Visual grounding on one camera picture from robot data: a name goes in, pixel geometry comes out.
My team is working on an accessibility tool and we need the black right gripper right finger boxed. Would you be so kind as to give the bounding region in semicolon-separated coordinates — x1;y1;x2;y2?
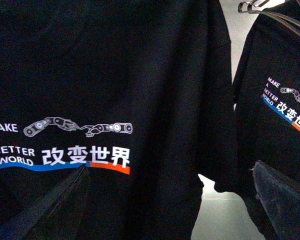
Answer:
252;161;300;240

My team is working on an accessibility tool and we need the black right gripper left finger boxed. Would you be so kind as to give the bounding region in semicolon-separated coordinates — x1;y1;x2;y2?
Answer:
0;165;91;240

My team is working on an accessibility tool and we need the black printed t-shirt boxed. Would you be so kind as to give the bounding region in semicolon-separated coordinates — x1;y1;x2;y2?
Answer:
0;0;236;240
213;0;300;240

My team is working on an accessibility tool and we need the dark metal clothes hanger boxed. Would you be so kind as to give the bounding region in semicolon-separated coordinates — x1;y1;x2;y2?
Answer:
237;0;300;37

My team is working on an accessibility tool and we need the black printed hanging t-shirt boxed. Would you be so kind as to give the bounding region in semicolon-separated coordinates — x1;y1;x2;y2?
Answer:
213;0;300;240

